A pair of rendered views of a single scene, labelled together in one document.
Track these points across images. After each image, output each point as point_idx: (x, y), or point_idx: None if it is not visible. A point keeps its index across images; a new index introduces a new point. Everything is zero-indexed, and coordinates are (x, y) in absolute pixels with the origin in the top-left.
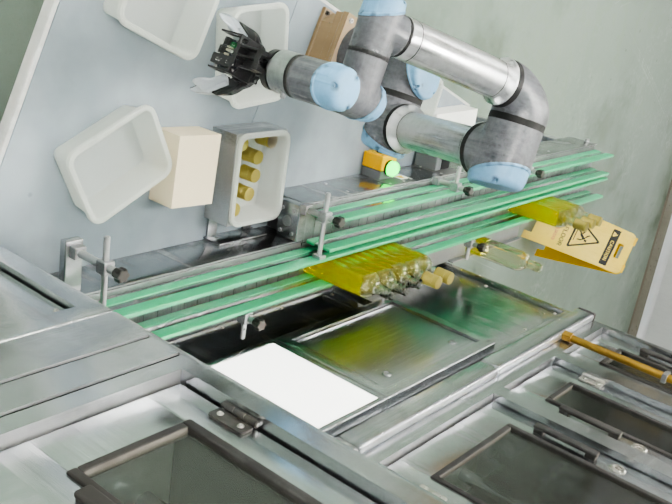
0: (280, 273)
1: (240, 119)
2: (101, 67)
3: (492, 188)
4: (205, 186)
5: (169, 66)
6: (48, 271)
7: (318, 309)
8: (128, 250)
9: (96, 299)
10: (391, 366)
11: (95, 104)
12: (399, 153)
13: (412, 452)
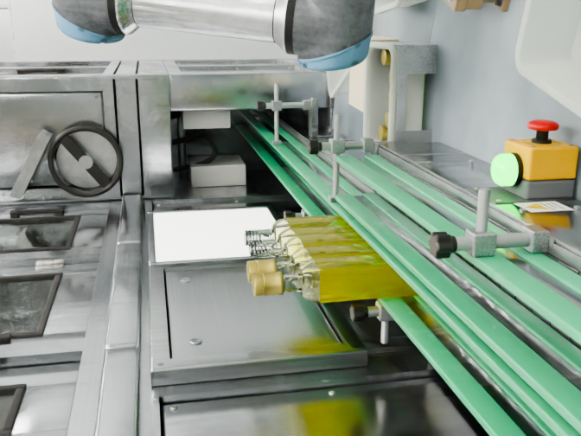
0: (313, 186)
1: (421, 37)
2: None
3: (103, 42)
4: (360, 91)
5: None
6: (348, 136)
7: (392, 322)
8: None
9: (306, 145)
10: (194, 287)
11: None
12: (297, 56)
13: (94, 278)
